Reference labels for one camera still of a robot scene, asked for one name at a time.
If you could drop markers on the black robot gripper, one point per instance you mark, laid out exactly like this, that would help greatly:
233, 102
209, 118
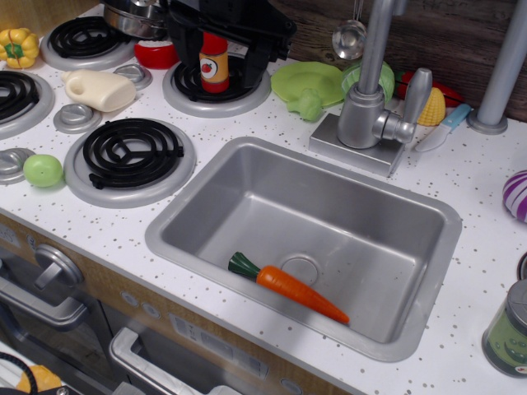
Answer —
257, 25

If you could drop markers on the red ketchup bottle toy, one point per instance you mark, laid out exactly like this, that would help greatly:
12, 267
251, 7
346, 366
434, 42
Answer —
213, 64

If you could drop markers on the cream toy detergent bottle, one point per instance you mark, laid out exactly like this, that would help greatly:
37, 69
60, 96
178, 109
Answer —
103, 91

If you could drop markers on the silver toy sink basin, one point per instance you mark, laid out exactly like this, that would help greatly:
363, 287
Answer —
378, 252

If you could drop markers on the back right black burner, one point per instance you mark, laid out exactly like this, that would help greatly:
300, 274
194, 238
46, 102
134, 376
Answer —
182, 90

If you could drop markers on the black burner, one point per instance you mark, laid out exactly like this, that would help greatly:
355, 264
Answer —
129, 163
182, 90
26, 100
86, 43

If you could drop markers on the steel toy pot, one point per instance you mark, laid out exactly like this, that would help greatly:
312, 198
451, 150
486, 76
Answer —
139, 19

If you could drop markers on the silver stove knob upper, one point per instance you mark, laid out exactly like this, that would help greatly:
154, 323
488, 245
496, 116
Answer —
137, 74

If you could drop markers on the silver stove knob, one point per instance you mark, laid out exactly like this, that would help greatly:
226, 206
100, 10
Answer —
77, 118
137, 74
12, 162

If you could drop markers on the hanging steel ladle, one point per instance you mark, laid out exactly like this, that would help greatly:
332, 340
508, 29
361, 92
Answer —
349, 37

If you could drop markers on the green toy cabbage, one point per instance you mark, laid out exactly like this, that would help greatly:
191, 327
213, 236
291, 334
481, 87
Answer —
351, 75

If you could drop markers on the back left black burner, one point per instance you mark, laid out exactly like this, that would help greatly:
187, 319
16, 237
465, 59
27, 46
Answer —
86, 43

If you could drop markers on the front right black burner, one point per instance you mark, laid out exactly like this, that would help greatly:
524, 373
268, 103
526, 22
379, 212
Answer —
129, 163

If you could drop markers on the silver toy faucet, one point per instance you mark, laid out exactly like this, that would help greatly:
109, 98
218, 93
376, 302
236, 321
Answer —
366, 134

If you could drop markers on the silver stove knob middle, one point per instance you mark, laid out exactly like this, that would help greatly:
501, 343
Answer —
77, 118

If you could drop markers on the front left black burner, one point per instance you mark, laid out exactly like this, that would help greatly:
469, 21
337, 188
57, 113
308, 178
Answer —
26, 100

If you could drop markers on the yellow toy bell pepper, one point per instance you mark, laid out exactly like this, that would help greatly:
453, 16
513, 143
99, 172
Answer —
19, 48

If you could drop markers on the green toy apple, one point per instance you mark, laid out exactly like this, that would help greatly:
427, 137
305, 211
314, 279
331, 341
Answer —
43, 171

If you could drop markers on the yellow toy corn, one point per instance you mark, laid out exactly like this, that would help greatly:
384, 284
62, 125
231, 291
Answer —
434, 110

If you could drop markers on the orange toy carrot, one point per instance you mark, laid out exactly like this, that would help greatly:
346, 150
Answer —
282, 283

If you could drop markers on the red toy pepper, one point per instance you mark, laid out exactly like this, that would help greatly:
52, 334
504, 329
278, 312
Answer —
402, 79

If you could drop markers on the silver stove knob lower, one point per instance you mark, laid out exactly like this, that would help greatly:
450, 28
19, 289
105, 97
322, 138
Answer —
12, 162

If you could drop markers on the silver oven dial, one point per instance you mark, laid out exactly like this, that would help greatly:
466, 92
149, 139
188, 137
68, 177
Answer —
57, 267

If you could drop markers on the purple striped toy onion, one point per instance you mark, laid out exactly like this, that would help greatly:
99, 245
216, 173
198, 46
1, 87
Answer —
514, 195

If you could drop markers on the yellow toy at bottom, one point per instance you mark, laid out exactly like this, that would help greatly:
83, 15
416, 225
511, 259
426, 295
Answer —
45, 379

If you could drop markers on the green labelled toy can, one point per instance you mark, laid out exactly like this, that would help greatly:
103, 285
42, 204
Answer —
504, 341

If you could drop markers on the blue handled toy knife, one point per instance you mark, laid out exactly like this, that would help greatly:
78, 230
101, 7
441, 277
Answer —
439, 135

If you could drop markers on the grey vertical post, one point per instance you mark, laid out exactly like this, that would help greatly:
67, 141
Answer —
489, 118

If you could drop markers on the grey left oven handle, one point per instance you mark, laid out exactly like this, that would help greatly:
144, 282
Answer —
65, 316

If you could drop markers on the grey oven handle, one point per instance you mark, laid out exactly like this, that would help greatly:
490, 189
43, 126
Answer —
121, 352
65, 316

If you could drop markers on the grey right oven handle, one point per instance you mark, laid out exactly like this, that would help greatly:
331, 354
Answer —
121, 352

